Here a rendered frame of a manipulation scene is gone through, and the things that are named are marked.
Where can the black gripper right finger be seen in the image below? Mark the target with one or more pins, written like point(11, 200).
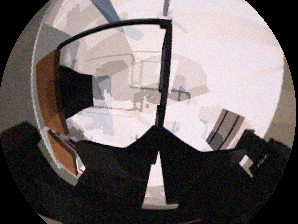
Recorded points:
point(182, 164)

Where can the black glasses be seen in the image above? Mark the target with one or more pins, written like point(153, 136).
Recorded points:
point(163, 87)

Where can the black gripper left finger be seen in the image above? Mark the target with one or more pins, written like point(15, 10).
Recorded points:
point(132, 162)

